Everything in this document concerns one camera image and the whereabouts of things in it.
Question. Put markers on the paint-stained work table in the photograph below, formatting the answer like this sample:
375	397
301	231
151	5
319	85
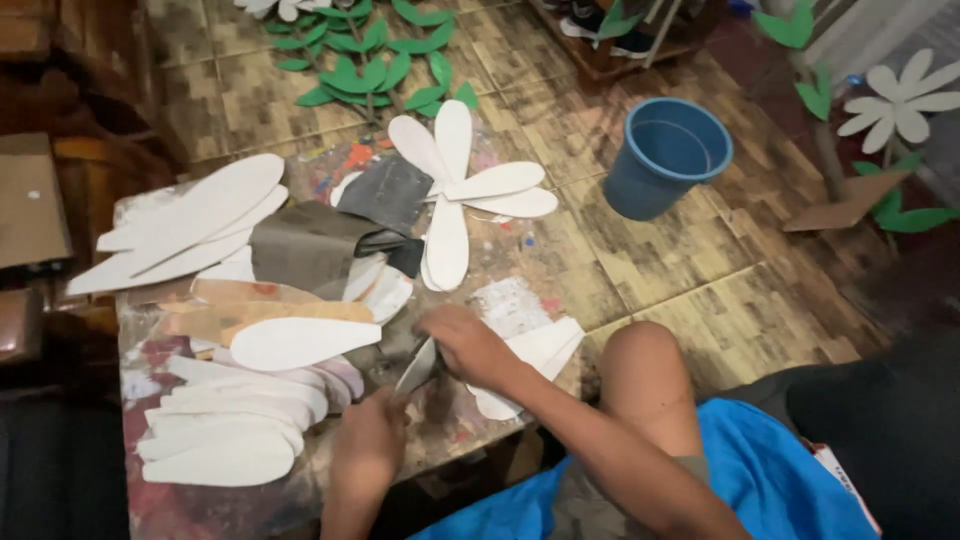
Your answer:
495	247

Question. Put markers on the brown cardboard petal templates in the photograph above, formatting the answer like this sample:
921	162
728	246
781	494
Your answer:
247	311

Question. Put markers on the brown cardboard base piece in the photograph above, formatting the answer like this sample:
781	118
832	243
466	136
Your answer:
851	206

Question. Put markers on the person's bare knee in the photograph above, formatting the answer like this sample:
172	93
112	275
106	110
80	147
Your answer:
645	382

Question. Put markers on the green paper leaf branches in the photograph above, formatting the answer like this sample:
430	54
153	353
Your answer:
367	67

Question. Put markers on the small black sandpaper piece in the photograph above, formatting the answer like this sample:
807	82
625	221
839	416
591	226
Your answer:
409	256

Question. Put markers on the dark wooden furniture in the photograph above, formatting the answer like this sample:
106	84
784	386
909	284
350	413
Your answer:
90	82

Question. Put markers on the stack of narrow white petals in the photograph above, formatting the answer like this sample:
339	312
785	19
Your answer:
225	427

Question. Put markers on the white pointed foam petals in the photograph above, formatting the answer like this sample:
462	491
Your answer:
541	351

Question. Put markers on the person's right fingers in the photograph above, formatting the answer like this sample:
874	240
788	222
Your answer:
439	330

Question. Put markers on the single white foam petal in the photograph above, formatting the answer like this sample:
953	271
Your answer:
300	343

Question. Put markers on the dark grey sandpaper sheet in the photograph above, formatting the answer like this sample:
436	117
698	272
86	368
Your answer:
384	191

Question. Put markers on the white paper flower with leaves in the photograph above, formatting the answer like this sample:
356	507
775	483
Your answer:
281	6

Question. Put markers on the person's left hand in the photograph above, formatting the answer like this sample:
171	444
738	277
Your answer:
367	442

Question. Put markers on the white flower on stem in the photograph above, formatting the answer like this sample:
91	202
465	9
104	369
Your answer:
896	101

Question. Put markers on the pile of long white petals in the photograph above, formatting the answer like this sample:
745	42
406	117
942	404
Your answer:
180	225

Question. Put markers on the small white foam petal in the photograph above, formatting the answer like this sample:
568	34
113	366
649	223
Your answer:
417	367

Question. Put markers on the grey-brown sandpaper sheet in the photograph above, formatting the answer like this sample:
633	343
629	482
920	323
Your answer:
307	244

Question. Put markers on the green leaves at stem base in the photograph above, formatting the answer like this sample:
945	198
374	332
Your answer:
911	216

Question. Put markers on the assembled white foam flower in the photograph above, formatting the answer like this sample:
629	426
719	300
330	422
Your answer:
450	187

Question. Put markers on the wooden shoe rack with shoes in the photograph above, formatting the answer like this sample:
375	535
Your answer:
600	34

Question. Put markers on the green paper leaf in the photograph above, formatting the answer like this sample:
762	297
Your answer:
816	94
786	26

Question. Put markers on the white petals under sandpaper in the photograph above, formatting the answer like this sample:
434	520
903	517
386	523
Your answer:
382	289

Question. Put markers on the person's right hand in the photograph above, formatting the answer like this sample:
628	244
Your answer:
476	349

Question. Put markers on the person's left fingers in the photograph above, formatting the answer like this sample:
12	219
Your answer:
395	405

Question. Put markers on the person's grey shorts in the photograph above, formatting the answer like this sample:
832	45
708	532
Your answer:
585	510

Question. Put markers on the brown flower stem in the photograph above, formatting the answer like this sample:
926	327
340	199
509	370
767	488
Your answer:
831	150

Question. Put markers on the blue plastic bucket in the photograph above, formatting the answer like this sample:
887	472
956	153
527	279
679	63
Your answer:
664	161

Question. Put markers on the person's blue shirt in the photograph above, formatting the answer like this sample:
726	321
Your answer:
765	480

